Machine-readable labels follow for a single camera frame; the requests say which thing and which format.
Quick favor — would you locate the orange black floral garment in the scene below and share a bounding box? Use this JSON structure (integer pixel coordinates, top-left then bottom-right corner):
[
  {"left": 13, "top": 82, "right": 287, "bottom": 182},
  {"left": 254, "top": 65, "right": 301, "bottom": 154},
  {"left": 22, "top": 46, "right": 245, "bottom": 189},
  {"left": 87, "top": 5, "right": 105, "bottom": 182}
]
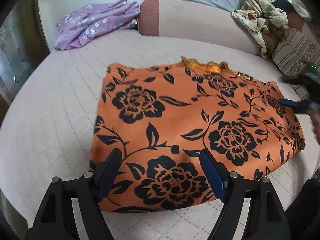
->
[{"left": 90, "top": 58, "right": 305, "bottom": 213}]

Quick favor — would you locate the striped patterned cushion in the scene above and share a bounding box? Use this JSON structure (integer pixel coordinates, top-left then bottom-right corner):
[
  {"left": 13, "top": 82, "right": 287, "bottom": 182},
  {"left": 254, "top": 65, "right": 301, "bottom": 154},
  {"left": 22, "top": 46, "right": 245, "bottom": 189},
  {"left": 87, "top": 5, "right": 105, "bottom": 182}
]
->
[{"left": 272, "top": 27, "right": 320, "bottom": 100}]

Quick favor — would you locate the cream floral crumpled cloth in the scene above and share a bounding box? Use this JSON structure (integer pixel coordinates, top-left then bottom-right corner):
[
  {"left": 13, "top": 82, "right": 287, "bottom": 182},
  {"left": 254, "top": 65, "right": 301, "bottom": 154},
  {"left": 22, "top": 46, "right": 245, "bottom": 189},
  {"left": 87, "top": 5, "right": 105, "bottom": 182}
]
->
[{"left": 231, "top": 0, "right": 290, "bottom": 59}]

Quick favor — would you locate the beige quilted bed cover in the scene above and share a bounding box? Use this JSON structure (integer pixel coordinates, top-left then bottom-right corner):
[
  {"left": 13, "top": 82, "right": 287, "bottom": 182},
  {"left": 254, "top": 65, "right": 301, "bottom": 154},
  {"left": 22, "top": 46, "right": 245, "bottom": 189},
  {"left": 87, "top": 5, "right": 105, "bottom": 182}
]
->
[{"left": 1, "top": 30, "right": 319, "bottom": 239}]

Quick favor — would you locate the pink bolster pillow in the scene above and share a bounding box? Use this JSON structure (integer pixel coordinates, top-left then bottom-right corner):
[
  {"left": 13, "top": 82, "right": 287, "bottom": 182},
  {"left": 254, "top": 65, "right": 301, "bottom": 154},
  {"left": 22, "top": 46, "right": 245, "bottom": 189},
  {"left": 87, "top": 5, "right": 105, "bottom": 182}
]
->
[{"left": 138, "top": 0, "right": 258, "bottom": 55}]

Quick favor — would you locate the dark wooden wardrobe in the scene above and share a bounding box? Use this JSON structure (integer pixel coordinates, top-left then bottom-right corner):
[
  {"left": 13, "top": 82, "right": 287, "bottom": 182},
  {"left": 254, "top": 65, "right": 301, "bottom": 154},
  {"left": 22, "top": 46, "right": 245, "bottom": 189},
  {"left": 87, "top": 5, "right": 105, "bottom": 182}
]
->
[{"left": 1, "top": 0, "right": 49, "bottom": 108}]

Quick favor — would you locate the purple floral garment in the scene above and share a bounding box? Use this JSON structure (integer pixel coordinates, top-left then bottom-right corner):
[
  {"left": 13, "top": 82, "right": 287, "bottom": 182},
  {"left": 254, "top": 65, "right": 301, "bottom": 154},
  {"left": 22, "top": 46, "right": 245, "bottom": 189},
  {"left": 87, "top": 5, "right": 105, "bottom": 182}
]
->
[{"left": 54, "top": 0, "right": 141, "bottom": 50}]

